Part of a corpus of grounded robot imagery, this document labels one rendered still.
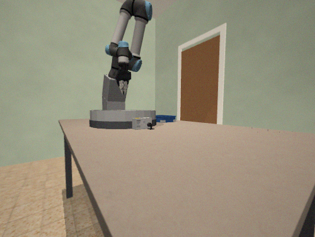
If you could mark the blue open crate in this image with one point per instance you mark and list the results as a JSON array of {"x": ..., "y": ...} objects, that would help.
[{"x": 165, "y": 118}]

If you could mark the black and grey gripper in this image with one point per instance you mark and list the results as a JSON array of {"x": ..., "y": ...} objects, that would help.
[{"x": 124, "y": 75}]

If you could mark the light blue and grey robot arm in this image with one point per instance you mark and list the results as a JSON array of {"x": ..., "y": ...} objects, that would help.
[{"x": 118, "y": 49}]

